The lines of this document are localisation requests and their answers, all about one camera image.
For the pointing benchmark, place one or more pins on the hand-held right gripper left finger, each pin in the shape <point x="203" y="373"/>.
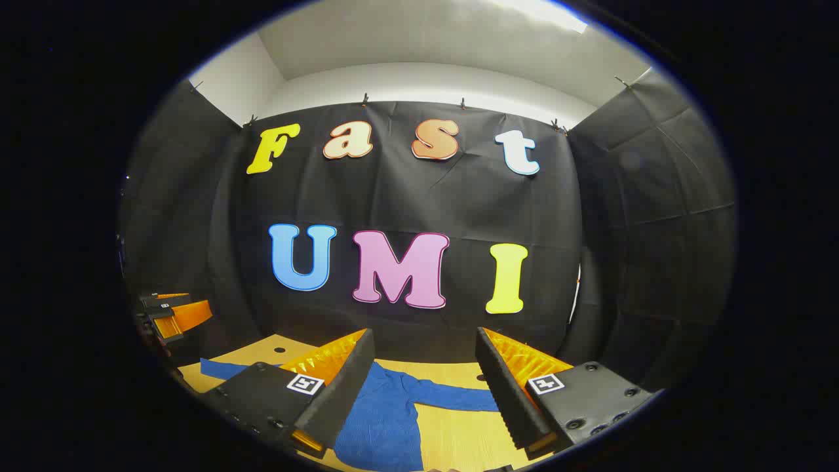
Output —
<point x="341" y="393"/>

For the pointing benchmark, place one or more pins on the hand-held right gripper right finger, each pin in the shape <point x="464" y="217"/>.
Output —
<point x="505" y="393"/>

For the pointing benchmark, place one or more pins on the black backdrop cloth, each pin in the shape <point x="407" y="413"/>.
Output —
<point x="406" y="196"/>

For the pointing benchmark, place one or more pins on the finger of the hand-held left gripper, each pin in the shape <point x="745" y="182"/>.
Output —
<point x="164" y="300"/>
<point x="190" y="316"/>

